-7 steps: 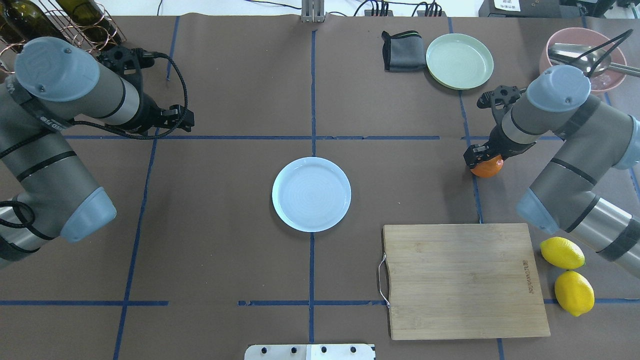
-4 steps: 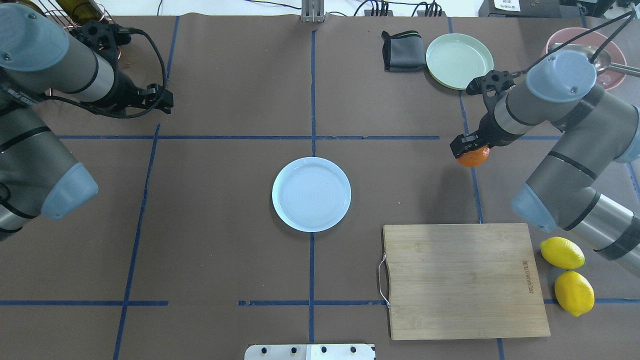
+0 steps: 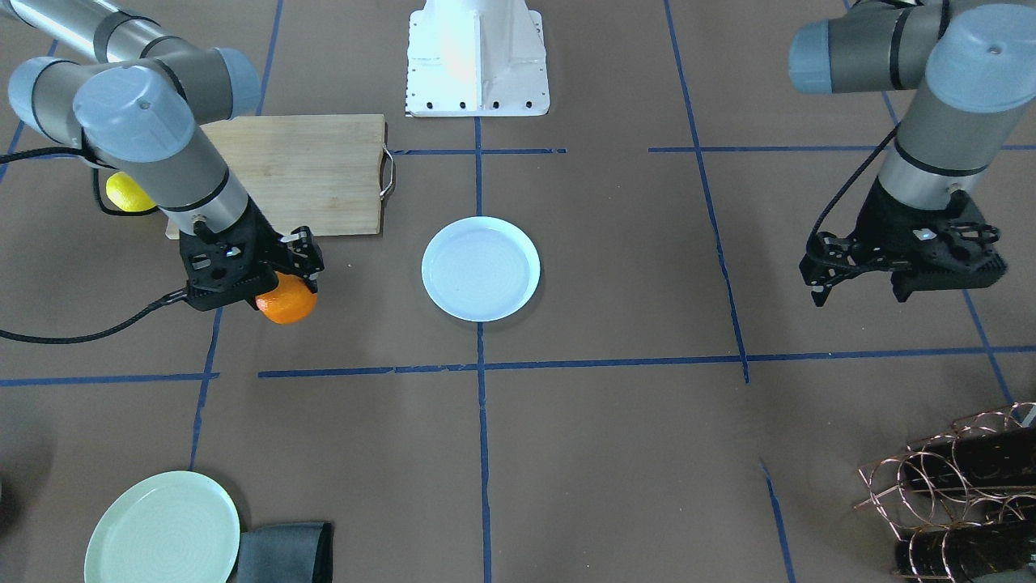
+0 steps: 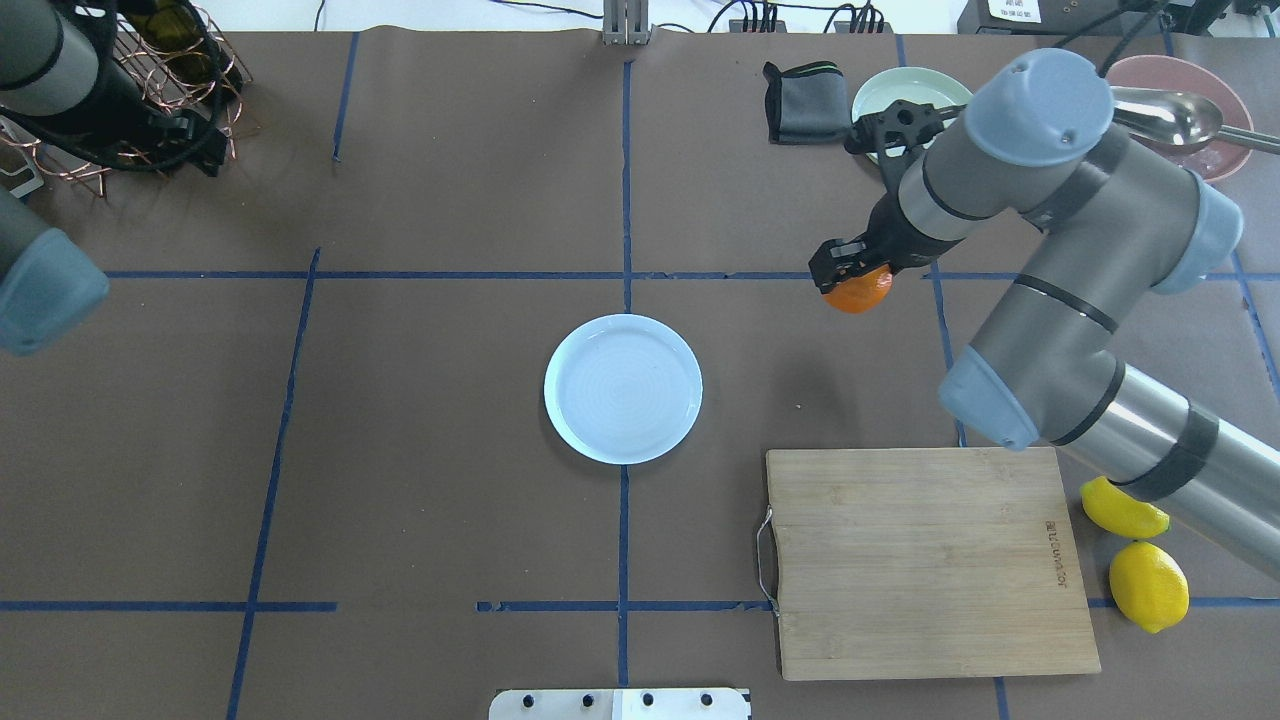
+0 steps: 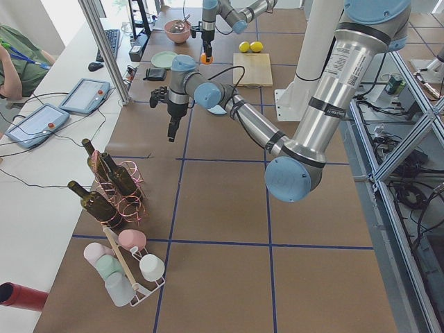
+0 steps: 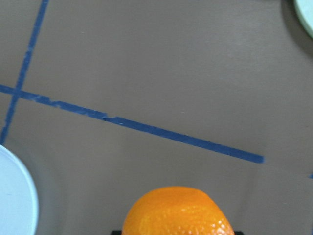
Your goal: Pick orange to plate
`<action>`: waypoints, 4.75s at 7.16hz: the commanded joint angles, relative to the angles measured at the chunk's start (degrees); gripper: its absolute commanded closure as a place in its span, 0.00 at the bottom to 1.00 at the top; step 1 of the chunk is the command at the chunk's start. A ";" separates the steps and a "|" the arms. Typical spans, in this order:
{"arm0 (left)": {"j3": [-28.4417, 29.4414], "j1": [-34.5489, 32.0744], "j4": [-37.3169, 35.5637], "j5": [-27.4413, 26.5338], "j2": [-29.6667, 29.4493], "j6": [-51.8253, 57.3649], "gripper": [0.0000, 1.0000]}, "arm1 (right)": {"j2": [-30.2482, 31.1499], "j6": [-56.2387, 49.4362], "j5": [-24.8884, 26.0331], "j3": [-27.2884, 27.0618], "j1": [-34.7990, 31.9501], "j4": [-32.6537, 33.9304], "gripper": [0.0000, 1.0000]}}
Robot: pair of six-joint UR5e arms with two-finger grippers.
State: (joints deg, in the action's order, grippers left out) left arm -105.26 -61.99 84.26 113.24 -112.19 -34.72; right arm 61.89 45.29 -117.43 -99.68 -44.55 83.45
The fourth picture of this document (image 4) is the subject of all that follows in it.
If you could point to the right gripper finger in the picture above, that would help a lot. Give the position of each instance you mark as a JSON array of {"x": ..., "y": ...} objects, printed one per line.
[{"x": 837, "y": 261}]

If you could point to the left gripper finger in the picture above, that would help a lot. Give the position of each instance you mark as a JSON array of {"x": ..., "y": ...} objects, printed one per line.
[{"x": 193, "y": 139}]

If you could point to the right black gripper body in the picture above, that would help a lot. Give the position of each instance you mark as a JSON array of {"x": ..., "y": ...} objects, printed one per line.
[{"x": 888, "y": 233}]

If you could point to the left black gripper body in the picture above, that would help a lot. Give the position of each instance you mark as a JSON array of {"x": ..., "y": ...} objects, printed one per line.
[{"x": 172, "y": 131}]

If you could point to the orange mandarin fruit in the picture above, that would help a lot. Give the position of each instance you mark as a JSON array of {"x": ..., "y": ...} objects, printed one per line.
[{"x": 858, "y": 295}]

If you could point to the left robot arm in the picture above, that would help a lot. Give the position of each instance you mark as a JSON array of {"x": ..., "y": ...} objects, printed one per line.
[{"x": 49, "y": 284}]

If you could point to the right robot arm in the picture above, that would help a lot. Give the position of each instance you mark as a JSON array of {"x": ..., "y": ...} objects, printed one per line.
[{"x": 1117, "y": 221}]

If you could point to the light green plate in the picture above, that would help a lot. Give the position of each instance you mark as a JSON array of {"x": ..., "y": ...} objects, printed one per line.
[{"x": 914, "y": 84}]

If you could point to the light blue plate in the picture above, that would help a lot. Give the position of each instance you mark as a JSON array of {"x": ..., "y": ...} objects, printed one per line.
[{"x": 623, "y": 389}]

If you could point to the dark grey folded cloth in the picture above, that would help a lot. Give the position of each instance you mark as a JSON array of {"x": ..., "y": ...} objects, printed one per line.
[{"x": 807, "y": 105}]

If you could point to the black power strip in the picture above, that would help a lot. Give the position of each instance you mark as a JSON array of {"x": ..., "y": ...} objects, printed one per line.
[{"x": 864, "y": 18}]

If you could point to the steel ice scoop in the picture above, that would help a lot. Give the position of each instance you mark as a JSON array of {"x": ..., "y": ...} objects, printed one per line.
[{"x": 1180, "y": 119}]

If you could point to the bamboo cutting board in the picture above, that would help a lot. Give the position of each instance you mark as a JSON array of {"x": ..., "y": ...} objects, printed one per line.
[{"x": 925, "y": 563}]

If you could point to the pink bowl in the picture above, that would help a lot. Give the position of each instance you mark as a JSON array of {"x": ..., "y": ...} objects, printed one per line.
[{"x": 1212, "y": 162}]

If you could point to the lower yellow lemon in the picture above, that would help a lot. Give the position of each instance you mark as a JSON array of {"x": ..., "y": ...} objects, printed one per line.
[{"x": 1117, "y": 513}]

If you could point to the yellow lemon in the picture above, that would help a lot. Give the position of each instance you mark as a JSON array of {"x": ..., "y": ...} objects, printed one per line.
[
  {"x": 1148, "y": 587},
  {"x": 1117, "y": 513}
]

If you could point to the upper yellow lemon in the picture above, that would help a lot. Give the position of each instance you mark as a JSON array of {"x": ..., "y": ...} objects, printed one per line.
[{"x": 1148, "y": 587}]

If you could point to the copper wire bottle rack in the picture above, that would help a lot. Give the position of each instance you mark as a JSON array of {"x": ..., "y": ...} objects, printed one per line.
[{"x": 55, "y": 53}]

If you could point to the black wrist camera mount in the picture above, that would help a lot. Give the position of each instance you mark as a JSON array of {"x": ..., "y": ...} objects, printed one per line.
[{"x": 899, "y": 129}]

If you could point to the aluminium frame post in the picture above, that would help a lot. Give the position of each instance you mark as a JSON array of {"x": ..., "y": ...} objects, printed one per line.
[{"x": 626, "y": 22}]

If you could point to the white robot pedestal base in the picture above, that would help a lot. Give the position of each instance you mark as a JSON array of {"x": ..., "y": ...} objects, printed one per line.
[{"x": 623, "y": 703}]

